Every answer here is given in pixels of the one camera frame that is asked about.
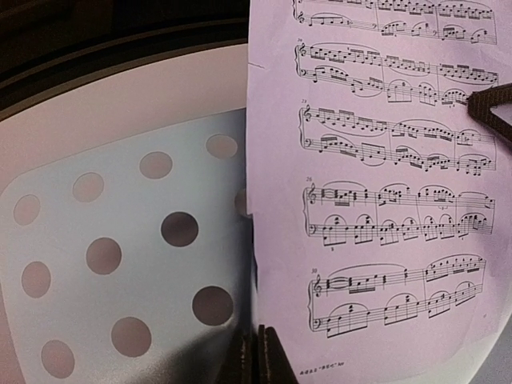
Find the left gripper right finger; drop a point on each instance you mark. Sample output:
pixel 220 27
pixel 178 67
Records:
pixel 273 364

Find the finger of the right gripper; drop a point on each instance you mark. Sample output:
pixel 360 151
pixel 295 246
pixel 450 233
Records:
pixel 482 104

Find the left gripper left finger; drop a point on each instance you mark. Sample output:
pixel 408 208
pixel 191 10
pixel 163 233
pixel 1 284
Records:
pixel 237 365

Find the purple sheet music page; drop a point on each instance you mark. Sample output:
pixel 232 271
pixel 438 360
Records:
pixel 382 210

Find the white perforated music stand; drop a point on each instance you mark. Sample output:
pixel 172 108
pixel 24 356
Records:
pixel 128 263

